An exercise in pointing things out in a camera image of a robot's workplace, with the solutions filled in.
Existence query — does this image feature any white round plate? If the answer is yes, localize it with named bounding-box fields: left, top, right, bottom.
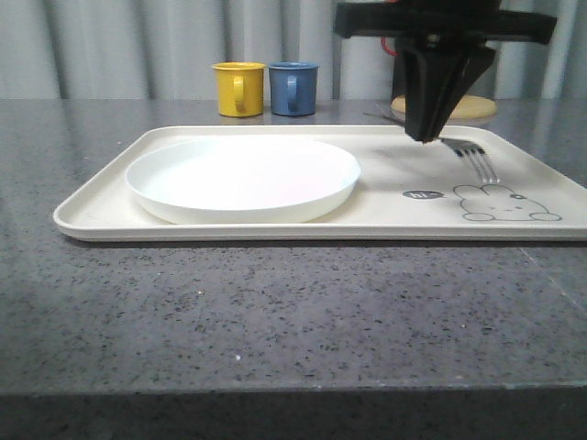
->
left=125, top=135, right=360, bottom=225

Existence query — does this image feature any wooden mug tree stand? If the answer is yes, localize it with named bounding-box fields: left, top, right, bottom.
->
left=391, top=94, right=497, bottom=121

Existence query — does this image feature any silver metal fork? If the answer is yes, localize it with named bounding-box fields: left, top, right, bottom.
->
left=362, top=112, right=501, bottom=185

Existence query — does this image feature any yellow mug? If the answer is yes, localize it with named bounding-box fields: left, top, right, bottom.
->
left=212, top=61, right=266, bottom=117

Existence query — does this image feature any beige rabbit serving tray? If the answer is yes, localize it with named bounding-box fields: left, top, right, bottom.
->
left=53, top=125, right=586, bottom=242

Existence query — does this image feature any red mug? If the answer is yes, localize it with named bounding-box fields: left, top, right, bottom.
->
left=380, top=37, right=397, bottom=57

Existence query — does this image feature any blue mug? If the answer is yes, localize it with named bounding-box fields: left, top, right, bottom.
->
left=269, top=61, right=319, bottom=116

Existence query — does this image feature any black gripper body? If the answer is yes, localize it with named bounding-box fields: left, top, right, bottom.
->
left=334, top=1, right=557, bottom=45

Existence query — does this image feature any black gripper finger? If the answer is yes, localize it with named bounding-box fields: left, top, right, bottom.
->
left=428, top=46, right=495, bottom=140
left=397, top=38, right=471, bottom=143

